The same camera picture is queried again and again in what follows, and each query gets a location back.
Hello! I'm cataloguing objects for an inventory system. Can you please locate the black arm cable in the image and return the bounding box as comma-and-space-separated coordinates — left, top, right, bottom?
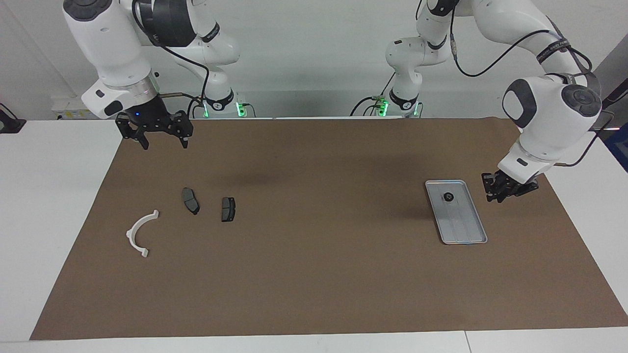
449, 10, 615, 168
131, 0, 212, 119

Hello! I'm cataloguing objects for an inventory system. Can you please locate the long grey brake pad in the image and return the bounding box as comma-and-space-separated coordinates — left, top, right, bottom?
182, 188, 200, 216

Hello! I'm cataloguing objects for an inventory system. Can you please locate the black base power cable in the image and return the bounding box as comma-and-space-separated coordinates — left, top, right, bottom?
349, 74, 395, 117

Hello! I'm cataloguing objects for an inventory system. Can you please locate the silver metal tray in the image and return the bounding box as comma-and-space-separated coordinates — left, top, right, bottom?
425, 179, 488, 245

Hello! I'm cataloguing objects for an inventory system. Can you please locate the brown table mat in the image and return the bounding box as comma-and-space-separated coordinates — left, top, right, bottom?
29, 117, 628, 341

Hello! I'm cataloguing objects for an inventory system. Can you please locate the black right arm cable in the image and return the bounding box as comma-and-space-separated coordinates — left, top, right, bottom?
131, 0, 212, 119

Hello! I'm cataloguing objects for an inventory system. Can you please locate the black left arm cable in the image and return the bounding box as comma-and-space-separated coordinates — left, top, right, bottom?
449, 10, 615, 168

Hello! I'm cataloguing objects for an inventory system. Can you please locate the blue box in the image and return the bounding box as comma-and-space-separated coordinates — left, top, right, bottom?
604, 125, 628, 172

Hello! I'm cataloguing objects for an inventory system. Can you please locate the black stand with pole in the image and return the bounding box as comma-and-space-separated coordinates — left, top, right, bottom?
596, 77, 628, 131

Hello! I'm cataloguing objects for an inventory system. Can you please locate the white curved plastic bracket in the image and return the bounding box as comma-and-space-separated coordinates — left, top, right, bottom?
126, 210, 160, 258

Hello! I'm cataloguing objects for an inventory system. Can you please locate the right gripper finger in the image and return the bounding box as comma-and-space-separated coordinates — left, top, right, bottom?
115, 117, 150, 151
169, 110, 194, 149

